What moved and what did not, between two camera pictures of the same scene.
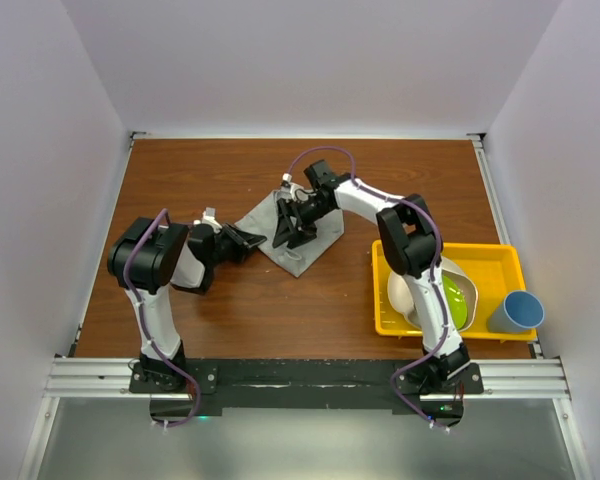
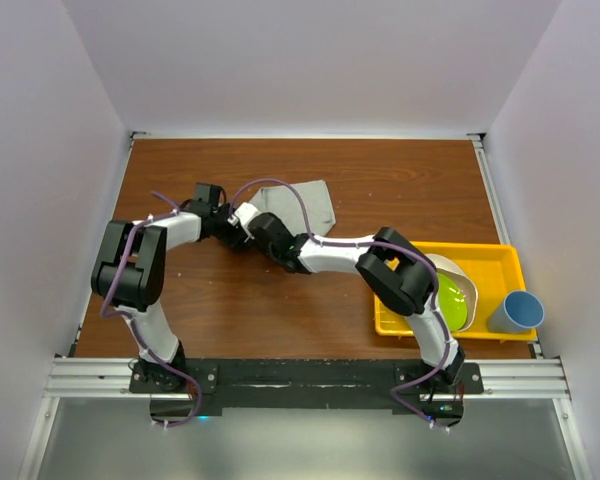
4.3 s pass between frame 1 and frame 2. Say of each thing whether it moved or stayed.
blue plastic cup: stayed
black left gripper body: moved
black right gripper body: moved
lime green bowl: stayed
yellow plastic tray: stayed
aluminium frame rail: stayed
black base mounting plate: stayed
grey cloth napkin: moved
